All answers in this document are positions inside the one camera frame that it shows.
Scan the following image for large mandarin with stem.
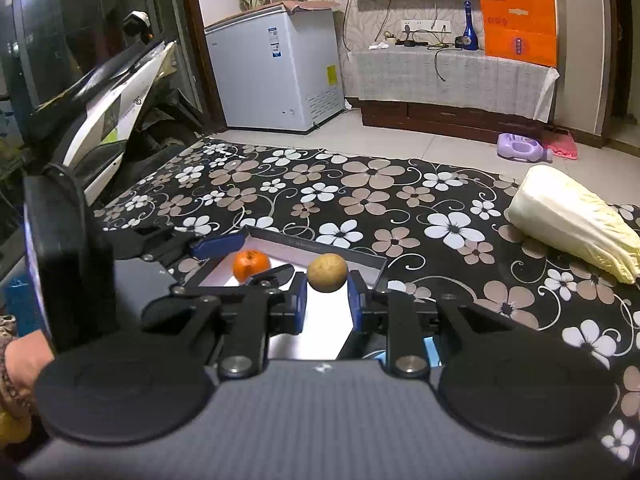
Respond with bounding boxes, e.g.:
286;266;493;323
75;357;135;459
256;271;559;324
233;250;272;284

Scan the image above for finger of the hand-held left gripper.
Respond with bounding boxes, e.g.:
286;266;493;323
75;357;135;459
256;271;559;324
170;262;296;299
111;225;244;264

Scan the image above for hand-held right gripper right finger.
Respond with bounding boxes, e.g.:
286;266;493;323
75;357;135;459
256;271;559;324
347;270;521;378

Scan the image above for purple plastic toy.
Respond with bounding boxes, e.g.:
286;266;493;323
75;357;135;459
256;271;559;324
496;132;553;163

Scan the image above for black cardboard box white inside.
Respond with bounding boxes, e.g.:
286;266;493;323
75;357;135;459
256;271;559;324
182;225;388;361

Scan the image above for black hanging cable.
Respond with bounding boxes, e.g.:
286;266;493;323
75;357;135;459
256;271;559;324
432;45;456;83

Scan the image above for white wall power strip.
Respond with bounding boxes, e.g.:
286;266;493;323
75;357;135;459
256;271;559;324
401;19;451;32

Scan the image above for white chest freezer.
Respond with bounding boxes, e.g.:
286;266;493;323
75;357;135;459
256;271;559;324
204;2;346;135

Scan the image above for pink slippers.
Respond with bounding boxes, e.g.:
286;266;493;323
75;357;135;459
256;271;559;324
542;127;580;160

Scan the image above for person's left forearm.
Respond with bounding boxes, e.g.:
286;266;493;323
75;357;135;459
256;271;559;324
0;315;38;421

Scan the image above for orange gift box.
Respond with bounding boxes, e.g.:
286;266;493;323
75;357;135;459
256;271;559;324
479;0;558;68

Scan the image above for dark wooden television cabinet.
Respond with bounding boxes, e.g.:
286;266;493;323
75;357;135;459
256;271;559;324
359;100;551;145

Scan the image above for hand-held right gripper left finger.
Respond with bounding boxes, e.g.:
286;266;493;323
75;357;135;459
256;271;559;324
140;272;308;378

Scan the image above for tan kiwi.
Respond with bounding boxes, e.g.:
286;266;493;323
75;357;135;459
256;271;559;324
306;253;349;292

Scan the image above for brown cardboard sheet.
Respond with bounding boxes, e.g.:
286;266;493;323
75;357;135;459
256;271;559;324
282;0;341;15

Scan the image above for blue plate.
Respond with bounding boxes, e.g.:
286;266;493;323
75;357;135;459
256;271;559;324
372;337;443;366

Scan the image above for blue glass bottle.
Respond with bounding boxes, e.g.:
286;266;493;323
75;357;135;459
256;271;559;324
462;1;480;52

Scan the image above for white electric scooter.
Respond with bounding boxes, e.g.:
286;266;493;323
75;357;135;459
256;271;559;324
0;10;201;211

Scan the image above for person's left hand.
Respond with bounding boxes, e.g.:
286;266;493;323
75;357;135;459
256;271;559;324
6;331;56;402

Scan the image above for black floral tablecloth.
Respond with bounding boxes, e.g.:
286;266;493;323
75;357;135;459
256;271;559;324
92;135;640;466

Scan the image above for napa cabbage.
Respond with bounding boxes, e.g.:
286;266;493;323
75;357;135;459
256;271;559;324
505;164;640;285

